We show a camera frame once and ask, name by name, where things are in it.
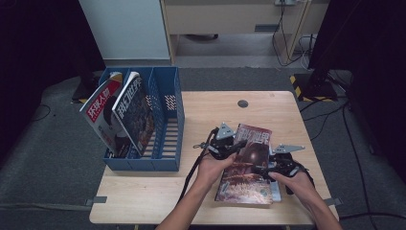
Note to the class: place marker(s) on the beige wooden desk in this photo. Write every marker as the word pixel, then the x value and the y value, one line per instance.
pixel 223 17

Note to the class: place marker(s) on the dark blue illustrated magazine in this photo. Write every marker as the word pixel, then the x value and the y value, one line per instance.
pixel 137 118

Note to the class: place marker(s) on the person's right hand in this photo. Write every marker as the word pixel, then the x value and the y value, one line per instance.
pixel 298 188

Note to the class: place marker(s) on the person's left hand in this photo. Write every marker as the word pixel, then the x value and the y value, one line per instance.
pixel 210 171

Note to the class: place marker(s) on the grey tape strip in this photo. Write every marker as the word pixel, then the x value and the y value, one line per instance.
pixel 333 201
pixel 95 201

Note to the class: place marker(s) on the red brown illustrated magazine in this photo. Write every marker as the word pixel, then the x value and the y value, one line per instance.
pixel 245 185

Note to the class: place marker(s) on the grey portrait magazine red banner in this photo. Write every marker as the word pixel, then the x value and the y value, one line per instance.
pixel 99 108

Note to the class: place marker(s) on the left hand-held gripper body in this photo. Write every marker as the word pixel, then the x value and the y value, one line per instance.
pixel 218 147

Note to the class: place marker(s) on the blue plastic file rack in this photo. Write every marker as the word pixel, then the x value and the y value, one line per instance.
pixel 166 80

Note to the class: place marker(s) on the white snow scene magazine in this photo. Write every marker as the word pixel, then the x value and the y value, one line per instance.
pixel 277 195

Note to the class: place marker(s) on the black curtain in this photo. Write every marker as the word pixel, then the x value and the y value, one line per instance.
pixel 376 64
pixel 38 57

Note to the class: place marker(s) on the white partition panel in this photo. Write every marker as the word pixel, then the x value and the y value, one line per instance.
pixel 127 28

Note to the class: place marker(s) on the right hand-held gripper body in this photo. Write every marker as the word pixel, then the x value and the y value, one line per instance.
pixel 284 163

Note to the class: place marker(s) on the black stand with striped base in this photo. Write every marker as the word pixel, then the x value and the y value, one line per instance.
pixel 83 94
pixel 314 87

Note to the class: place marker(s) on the round grey table grommet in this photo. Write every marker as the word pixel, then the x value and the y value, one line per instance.
pixel 243 103

